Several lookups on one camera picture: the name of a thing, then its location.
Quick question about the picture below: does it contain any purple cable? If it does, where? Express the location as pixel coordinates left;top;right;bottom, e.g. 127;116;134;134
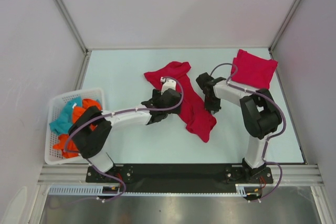
209;63;287;202
62;76;184;204

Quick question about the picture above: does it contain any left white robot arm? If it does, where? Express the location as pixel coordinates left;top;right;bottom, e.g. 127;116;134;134
68;88;184;182

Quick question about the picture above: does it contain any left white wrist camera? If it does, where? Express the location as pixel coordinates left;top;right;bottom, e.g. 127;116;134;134
160;77;176;94

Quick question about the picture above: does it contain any magenta t shirt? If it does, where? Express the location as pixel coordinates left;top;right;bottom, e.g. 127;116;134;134
144;61;217;143
232;49;278;89

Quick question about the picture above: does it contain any white plastic laundry basket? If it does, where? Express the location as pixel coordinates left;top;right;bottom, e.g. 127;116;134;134
45;88;106;165

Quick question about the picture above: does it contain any teal t shirt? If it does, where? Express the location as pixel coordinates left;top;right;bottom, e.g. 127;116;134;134
49;97;102;135

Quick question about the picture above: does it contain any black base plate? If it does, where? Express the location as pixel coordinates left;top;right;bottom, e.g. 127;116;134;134
86;164;274;193

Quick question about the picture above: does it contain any grey slotted cable duct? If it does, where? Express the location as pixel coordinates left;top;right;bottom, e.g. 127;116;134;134
48;184;262;198

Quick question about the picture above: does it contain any orange t shirt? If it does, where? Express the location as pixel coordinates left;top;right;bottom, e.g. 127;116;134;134
52;98;103;159

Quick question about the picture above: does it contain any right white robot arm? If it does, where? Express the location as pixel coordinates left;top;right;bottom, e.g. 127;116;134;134
196;72;283;183

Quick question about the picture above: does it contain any folded magenta t shirt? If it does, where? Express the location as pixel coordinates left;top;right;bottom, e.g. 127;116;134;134
232;49;278;89

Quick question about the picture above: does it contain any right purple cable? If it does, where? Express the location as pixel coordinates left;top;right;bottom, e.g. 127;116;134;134
209;63;287;202

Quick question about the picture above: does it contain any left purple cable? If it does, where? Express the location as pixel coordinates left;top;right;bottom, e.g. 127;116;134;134
62;76;184;204

